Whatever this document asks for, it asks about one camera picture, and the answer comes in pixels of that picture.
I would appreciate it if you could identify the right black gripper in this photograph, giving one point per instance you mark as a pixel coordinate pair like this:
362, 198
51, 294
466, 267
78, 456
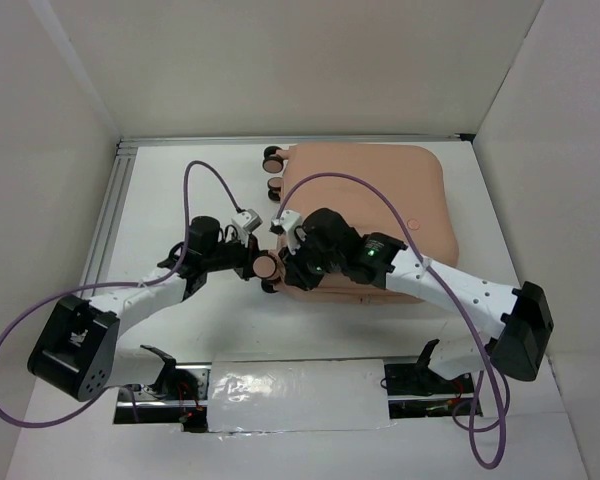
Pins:
290, 270

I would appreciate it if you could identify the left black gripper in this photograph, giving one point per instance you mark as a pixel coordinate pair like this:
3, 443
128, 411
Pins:
248, 255

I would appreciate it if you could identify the pink suitcase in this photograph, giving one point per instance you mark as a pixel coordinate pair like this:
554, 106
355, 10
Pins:
397, 190

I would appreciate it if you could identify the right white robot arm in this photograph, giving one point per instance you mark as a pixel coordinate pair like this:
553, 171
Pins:
510, 327

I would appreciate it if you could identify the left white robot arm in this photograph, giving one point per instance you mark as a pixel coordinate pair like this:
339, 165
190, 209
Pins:
76, 350

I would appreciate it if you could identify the white taped cover sheet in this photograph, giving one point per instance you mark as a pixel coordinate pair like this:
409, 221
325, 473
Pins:
268, 395

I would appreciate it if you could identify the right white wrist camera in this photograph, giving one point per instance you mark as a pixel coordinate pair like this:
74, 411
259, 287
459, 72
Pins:
284, 227

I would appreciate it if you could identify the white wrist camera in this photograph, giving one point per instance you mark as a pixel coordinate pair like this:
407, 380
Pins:
284, 227
246, 222

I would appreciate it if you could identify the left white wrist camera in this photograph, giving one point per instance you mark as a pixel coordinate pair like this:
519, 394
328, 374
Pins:
246, 222

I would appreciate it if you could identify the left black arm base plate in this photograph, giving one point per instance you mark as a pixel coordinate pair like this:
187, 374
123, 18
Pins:
176, 394

